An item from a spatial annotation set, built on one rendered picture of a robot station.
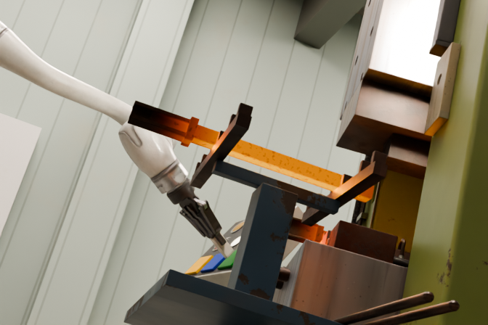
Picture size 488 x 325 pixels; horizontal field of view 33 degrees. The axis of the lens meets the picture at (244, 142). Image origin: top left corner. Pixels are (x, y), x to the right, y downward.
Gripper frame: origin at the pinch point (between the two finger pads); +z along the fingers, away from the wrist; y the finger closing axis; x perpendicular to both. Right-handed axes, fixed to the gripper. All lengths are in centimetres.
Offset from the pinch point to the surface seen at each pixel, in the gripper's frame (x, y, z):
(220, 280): -5.4, -3.1, 7.6
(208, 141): -33, 84, -36
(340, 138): 22.3, 40.1, -8.9
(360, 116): 20, 54, -13
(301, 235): -6.0, 45.1, -1.1
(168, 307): -57, 88, -23
